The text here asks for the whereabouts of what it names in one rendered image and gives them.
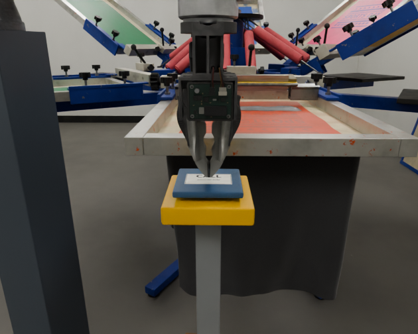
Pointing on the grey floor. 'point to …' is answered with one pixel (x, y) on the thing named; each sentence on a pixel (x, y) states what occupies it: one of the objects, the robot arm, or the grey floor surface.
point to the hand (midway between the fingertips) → (209, 167)
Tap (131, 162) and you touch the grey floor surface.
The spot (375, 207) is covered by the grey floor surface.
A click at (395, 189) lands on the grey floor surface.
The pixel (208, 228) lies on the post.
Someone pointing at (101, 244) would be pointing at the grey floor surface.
